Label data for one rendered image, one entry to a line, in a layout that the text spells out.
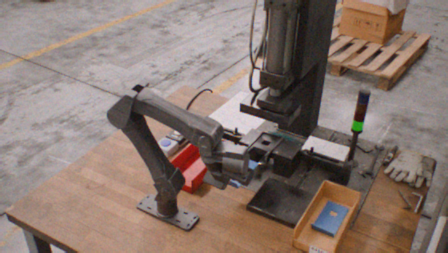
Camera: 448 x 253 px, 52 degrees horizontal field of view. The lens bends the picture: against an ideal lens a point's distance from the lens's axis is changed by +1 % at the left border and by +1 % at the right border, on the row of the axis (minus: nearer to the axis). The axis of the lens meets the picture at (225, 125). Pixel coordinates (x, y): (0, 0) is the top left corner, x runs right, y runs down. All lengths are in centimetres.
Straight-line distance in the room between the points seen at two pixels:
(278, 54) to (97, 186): 73
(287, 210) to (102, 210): 57
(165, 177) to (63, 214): 37
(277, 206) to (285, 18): 57
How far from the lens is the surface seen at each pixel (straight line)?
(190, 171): 159
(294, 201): 147
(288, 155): 155
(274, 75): 142
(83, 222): 147
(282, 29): 136
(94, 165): 168
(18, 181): 320
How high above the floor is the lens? 190
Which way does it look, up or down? 33 degrees down
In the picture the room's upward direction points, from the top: 1 degrees clockwise
